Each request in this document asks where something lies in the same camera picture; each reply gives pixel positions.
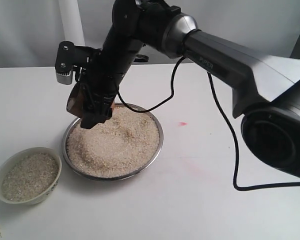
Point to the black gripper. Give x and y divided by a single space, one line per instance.
103 73

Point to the brown wooden cup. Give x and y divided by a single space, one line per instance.
75 102

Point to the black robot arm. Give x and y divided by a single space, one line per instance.
265 88

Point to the rice in steel tray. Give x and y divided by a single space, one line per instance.
115 147

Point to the rice in white bowl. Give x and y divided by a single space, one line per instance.
29 177

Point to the white ceramic bowl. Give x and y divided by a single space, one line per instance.
13 160

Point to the round steel tray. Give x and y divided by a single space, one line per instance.
160 140

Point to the white backdrop curtain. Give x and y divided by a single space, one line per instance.
31 30

